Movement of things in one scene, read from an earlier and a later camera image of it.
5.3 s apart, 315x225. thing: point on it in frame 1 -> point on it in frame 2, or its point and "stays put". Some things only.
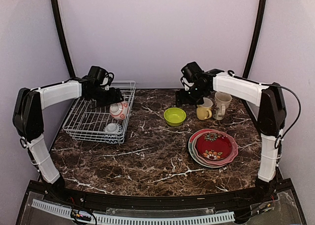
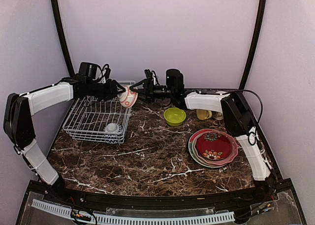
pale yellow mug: (204, 111) stays put
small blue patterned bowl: (112, 131) stays put
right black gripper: (181, 99) -> (149, 97)
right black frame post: (258, 29) stays put
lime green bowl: (174, 116) stays put
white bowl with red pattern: (119, 110) -> (128, 98)
